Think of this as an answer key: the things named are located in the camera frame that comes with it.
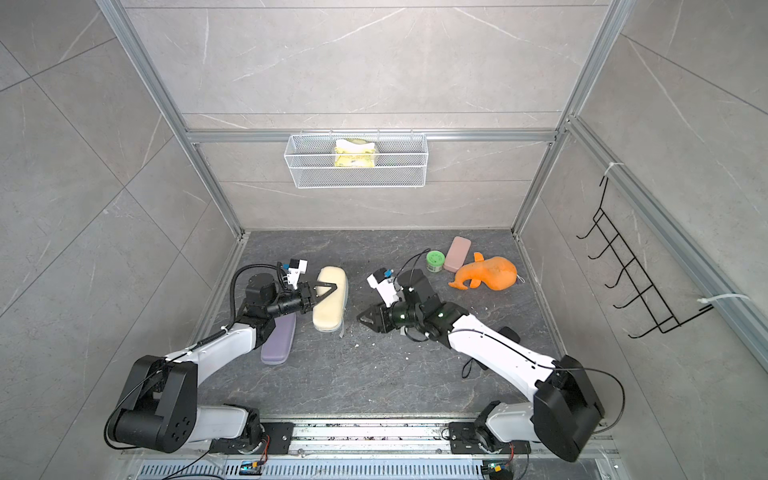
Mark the orange whale plush toy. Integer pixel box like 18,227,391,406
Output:
449,253,519,291

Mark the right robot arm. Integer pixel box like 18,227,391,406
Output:
357,268,605,462

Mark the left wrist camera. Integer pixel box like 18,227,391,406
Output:
282,259,308,290

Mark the pink rectangular case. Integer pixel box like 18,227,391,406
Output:
443,236,472,273

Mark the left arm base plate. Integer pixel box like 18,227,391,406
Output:
210,422,295,455

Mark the yellow packet in basket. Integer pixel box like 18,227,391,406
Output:
334,139,378,168

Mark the black wall hook rack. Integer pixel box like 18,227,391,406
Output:
576,177,714,340

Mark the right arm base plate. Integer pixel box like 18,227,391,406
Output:
440,422,531,455

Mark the green lidded small jar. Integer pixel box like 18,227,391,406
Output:
426,250,446,273

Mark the aluminium front rail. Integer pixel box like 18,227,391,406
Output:
110,415,628,479

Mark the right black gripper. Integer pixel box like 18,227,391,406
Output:
357,299,424,334

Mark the purple-lined grey sleeve case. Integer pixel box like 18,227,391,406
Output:
261,313,297,366

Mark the white wire wall basket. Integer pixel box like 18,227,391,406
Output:
284,133,429,189

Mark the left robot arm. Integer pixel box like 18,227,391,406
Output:
103,263,348,453

